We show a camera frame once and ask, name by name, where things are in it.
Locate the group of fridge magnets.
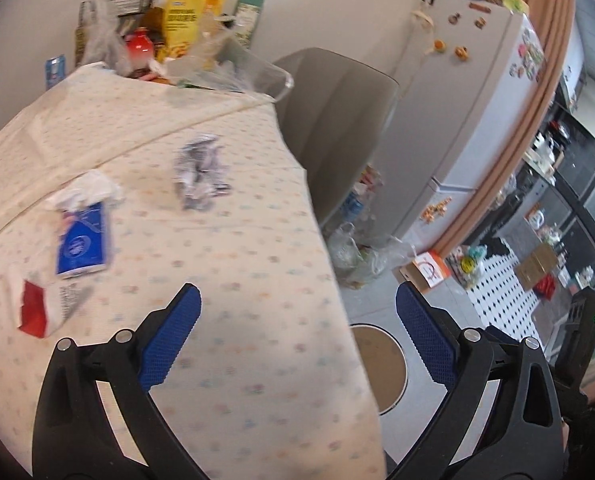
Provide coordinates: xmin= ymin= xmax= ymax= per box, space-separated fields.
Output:
xmin=510 ymin=27 xmax=545 ymax=81

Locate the tall green carton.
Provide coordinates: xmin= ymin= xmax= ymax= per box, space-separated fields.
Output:
xmin=232 ymin=0 xmax=270 ymax=48

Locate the red white jar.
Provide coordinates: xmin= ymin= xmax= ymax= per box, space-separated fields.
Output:
xmin=126 ymin=27 xmax=155 ymax=73

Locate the yellow snack bag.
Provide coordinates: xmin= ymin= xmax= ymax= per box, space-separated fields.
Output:
xmin=163 ymin=0 xmax=229 ymax=63

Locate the white refrigerator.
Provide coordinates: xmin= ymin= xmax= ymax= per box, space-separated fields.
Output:
xmin=372 ymin=0 xmax=545 ymax=241

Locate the grey upholstered chair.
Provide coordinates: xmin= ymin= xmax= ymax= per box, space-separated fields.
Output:
xmin=272 ymin=47 xmax=401 ymax=231

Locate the flower fridge magnet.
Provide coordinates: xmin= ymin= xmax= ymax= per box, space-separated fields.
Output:
xmin=422 ymin=199 xmax=453 ymax=223

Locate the knotted clear plastic bag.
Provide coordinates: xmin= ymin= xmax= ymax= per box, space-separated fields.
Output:
xmin=74 ymin=0 xmax=133 ymax=76

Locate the smiley face plastic bag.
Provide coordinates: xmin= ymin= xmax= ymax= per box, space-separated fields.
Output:
xmin=450 ymin=245 xmax=488 ymax=288

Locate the silver foil wrapper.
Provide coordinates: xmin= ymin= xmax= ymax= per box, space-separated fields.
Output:
xmin=173 ymin=134 xmax=232 ymax=211

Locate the plain brown cardboard box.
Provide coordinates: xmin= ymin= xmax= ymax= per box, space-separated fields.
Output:
xmin=515 ymin=244 xmax=561 ymax=291

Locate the clear floor plastic bag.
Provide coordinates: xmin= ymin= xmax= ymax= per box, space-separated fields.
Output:
xmin=327 ymin=222 xmax=365 ymax=281
xmin=365 ymin=237 xmax=418 ymax=281

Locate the white tissue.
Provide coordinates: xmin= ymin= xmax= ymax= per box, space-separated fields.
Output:
xmin=44 ymin=170 xmax=124 ymax=211

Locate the blue white tissue pack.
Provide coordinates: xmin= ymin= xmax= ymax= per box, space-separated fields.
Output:
xmin=56 ymin=201 xmax=112 ymax=279

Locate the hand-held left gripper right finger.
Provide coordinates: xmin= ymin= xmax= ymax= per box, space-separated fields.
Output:
xmin=387 ymin=280 xmax=564 ymax=480

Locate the orange white cardboard box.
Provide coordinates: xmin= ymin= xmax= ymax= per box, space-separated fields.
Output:
xmin=400 ymin=252 xmax=452 ymax=291

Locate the clear plastic container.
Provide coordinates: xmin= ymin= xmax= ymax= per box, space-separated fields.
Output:
xmin=170 ymin=20 xmax=294 ymax=101

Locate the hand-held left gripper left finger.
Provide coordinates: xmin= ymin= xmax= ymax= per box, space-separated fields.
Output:
xmin=31 ymin=282 xmax=213 ymax=480

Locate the dotted cream tablecloth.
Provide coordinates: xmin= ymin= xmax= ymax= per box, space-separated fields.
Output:
xmin=0 ymin=62 xmax=388 ymax=480

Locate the red white packet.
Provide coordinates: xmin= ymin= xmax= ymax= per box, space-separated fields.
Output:
xmin=8 ymin=267 xmax=93 ymax=341

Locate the pile of bagged bottles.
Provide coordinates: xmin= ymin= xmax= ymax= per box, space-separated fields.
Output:
xmin=345 ymin=165 xmax=385 ymax=226

